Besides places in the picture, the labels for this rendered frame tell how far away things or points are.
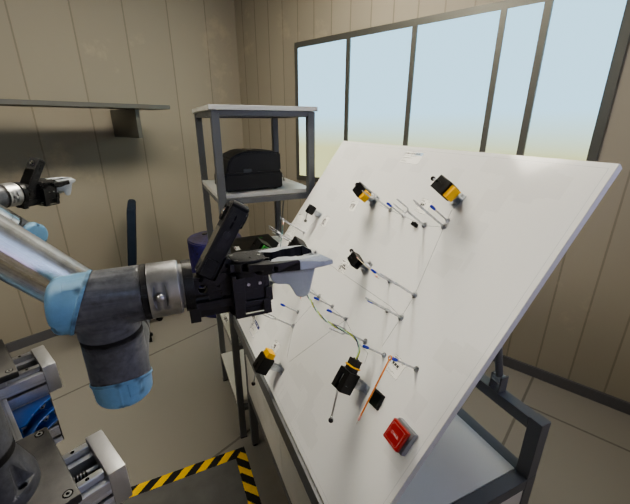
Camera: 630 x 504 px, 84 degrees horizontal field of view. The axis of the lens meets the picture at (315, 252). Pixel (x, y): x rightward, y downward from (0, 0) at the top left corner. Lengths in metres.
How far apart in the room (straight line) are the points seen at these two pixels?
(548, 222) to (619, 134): 1.81
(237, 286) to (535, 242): 0.67
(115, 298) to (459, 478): 1.08
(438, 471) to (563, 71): 2.27
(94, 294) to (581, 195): 0.91
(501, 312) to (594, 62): 2.04
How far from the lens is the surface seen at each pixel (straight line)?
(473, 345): 0.88
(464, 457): 1.35
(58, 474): 0.91
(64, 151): 3.64
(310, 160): 1.80
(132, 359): 0.54
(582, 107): 2.70
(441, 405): 0.89
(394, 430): 0.91
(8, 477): 0.86
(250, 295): 0.51
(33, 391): 1.35
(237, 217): 0.49
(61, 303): 0.51
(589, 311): 2.94
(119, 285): 0.50
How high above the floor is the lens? 1.77
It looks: 20 degrees down
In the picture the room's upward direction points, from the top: straight up
